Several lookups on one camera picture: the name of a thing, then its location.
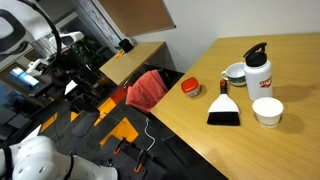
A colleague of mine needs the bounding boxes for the orange black clamps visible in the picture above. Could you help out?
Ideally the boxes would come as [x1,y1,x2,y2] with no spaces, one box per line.
[89,134,168,180]

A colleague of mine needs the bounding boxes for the white and green mug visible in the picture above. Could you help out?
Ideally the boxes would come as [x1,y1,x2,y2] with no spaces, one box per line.
[220,61,248,88]

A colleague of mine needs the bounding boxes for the black object on desk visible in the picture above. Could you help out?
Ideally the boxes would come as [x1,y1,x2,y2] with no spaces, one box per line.
[118,38,135,54]

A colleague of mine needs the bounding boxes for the white paper cup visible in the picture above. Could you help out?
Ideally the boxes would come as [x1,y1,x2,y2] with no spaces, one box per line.
[251,96,285,129]

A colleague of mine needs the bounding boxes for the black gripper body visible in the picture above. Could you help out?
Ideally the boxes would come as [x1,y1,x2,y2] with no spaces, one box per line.
[54,49,93,88]

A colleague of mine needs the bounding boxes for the red cloth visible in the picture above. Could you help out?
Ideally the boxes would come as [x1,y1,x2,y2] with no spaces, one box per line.
[125,69,169,114]

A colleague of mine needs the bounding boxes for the black chair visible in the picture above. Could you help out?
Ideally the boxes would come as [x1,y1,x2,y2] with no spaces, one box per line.
[157,68,185,90]

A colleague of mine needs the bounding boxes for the small red-lid plastic container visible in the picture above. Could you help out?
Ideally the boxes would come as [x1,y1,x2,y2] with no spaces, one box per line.
[180,77,202,99]

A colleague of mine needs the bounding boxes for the white cable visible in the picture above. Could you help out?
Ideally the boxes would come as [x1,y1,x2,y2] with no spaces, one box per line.
[144,116,157,153]

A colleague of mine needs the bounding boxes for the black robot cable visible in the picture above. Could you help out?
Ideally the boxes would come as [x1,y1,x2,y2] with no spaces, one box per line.
[18,0,63,64]

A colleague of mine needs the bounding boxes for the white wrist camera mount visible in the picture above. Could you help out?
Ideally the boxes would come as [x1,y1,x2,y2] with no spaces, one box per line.
[25,58,51,76]

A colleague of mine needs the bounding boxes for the orange-tipped black clamp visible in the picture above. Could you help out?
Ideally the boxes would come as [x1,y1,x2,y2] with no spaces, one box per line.
[113,136,128,156]
[133,148,148,174]

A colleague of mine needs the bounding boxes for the cork notice board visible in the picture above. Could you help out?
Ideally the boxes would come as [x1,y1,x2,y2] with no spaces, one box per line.
[98,0,177,38]

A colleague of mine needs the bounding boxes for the white water bottle black cap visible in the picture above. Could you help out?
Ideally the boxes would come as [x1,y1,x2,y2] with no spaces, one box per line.
[242,42,274,102]

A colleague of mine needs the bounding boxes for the small wooden side desk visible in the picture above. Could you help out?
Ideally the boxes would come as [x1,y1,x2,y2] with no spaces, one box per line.
[99,40,176,87]

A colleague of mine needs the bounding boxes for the white printed wall poster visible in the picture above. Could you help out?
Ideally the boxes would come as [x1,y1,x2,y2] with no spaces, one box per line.
[74,0,123,48]

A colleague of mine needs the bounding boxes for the lit computer screen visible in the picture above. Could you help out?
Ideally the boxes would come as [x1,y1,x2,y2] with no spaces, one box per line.
[8,66,41,88]

